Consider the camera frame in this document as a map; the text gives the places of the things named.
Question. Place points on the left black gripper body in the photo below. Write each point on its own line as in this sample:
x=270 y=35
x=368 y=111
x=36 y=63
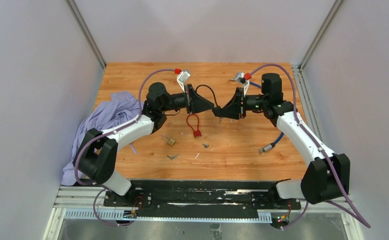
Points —
x=189 y=103

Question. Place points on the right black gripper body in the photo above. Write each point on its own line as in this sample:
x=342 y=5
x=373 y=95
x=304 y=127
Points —
x=242 y=107

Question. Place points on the red cable lock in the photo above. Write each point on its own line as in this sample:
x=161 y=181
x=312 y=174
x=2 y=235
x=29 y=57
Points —
x=193 y=121

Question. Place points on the brass padlock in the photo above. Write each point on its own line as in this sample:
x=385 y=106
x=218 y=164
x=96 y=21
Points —
x=169 y=140

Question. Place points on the brass padlock keys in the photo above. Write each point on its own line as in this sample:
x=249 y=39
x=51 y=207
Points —
x=172 y=157

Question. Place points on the black cable lock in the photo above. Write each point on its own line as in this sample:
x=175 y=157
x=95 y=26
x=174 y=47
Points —
x=208 y=92

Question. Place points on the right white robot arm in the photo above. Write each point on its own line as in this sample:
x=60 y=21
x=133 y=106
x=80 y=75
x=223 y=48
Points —
x=328 y=174

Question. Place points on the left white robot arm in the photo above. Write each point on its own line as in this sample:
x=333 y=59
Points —
x=96 y=156

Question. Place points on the lavender cloth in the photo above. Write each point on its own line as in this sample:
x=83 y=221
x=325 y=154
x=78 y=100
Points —
x=122 y=108

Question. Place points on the blue cable lock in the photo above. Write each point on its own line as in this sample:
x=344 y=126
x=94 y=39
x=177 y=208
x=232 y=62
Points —
x=271 y=145

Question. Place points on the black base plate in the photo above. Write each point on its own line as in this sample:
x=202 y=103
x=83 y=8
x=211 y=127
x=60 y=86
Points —
x=201 y=199

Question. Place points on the aluminium frame rails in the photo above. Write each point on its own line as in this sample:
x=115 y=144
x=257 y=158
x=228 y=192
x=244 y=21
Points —
x=72 y=218

